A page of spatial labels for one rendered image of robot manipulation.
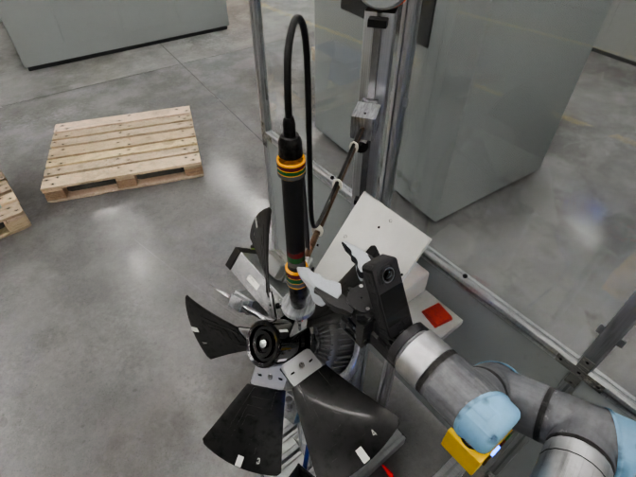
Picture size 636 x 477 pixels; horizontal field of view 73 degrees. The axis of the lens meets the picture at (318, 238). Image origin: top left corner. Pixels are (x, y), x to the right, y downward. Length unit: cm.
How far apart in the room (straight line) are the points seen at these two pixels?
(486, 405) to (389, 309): 16
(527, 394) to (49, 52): 612
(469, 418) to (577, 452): 12
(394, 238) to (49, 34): 551
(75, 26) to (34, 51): 55
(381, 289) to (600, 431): 31
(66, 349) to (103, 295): 39
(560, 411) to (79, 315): 272
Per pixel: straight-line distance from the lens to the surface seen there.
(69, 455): 257
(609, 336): 143
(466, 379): 59
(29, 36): 627
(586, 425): 66
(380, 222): 125
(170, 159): 379
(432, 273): 170
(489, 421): 58
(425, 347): 60
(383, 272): 58
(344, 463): 107
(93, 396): 267
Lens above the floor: 217
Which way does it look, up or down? 45 degrees down
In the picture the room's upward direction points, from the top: straight up
